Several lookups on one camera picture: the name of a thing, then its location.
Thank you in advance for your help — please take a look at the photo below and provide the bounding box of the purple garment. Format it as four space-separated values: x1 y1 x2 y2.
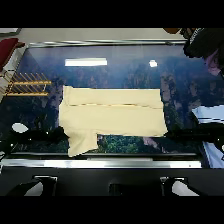
204 49 224 80

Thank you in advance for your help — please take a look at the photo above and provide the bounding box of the light blue garment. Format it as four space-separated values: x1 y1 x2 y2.
191 104 224 170

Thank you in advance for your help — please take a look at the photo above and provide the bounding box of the red garment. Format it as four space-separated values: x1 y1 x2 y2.
0 37 26 73

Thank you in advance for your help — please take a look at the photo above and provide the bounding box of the black garment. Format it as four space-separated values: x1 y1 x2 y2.
182 27 224 61

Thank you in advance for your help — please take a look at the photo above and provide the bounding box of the cream garment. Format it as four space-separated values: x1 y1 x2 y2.
58 85 169 158

